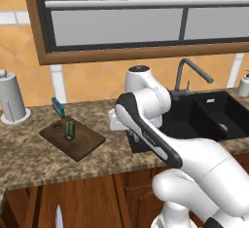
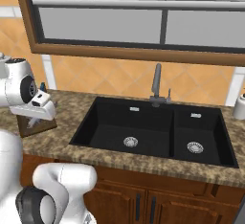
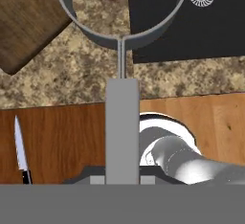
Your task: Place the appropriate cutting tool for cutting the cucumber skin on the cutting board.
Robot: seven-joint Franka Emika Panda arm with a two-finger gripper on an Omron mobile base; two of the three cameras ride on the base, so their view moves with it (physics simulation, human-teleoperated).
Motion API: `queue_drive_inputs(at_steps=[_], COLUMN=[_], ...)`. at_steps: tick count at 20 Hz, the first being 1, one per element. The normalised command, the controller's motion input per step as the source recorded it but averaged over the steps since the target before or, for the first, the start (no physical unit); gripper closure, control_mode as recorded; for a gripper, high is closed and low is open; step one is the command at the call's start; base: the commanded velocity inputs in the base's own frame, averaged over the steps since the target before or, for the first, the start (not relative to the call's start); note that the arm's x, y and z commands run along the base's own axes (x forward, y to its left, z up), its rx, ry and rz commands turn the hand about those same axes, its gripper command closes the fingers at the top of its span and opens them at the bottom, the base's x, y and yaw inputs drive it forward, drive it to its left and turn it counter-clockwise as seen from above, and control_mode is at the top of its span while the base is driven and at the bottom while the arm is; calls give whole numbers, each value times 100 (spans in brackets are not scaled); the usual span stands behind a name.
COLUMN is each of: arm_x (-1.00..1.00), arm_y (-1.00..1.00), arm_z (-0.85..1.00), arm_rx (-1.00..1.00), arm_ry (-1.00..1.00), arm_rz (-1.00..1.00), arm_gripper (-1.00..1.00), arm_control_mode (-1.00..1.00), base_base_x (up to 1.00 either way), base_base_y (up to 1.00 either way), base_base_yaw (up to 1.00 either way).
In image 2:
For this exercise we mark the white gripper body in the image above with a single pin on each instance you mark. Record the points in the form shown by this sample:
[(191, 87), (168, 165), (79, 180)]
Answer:
[(35, 110)]

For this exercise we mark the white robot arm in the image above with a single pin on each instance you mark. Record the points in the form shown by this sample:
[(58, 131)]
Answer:
[(12, 84)]

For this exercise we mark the brown wooden cutting board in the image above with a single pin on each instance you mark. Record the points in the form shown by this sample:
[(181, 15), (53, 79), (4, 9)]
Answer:
[(41, 127)]

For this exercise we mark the brown wooden cupboard door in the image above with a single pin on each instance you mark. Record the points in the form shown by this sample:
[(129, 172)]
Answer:
[(115, 205), (191, 210)]

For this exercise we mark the black double sink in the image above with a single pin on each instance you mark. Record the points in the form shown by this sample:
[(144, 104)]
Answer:
[(150, 132)]

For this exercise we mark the grey sink tap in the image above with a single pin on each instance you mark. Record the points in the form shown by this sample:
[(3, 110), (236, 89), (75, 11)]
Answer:
[(156, 82)]

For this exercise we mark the wooden framed window with blinds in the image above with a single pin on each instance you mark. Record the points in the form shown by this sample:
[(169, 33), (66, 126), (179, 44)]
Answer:
[(127, 23)]

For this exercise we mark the brown wooden panel under sink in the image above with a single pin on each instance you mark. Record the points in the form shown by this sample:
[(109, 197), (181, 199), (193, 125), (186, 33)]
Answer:
[(153, 180)]

